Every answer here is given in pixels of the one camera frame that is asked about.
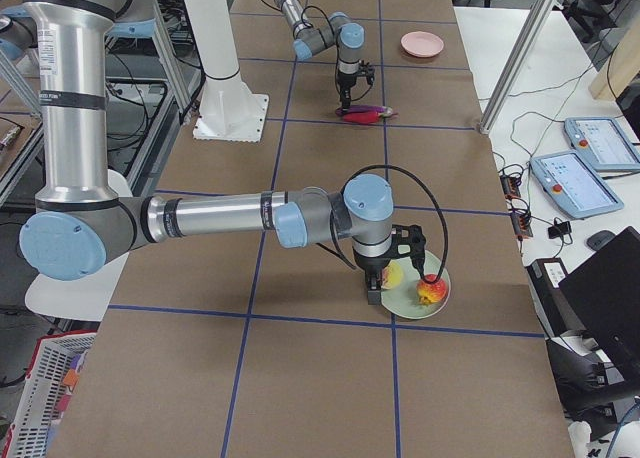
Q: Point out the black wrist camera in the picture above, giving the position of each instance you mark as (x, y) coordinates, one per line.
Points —
(367, 71)
(408, 241)

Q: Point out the far teach pendant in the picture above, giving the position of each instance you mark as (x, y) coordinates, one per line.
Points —
(602, 143)

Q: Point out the white plastic basket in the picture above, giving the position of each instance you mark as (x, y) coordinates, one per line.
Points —
(46, 393)

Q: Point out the yellow pink peach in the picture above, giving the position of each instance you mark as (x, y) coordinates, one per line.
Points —
(392, 276)

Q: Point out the near teach pendant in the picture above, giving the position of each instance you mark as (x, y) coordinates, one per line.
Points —
(574, 185)

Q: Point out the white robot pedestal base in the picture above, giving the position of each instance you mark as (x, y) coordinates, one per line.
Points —
(228, 110)

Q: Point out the purple eggplant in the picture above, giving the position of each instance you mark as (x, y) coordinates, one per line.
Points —
(368, 110)

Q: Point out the red chili pepper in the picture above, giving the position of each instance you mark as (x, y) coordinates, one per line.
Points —
(362, 118)

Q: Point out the black computer mouse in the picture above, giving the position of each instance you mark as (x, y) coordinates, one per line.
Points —
(600, 239)

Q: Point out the black laptop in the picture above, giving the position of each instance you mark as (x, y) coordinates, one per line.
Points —
(604, 293)

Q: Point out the teach pendant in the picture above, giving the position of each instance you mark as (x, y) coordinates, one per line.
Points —
(574, 185)
(602, 143)

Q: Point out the aluminium frame post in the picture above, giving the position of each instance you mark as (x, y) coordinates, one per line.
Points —
(524, 43)

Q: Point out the green plate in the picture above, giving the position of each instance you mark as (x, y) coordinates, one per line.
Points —
(406, 295)

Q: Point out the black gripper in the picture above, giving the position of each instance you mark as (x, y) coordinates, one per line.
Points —
(369, 266)
(345, 81)

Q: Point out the pink plate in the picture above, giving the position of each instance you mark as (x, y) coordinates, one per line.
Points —
(422, 44)

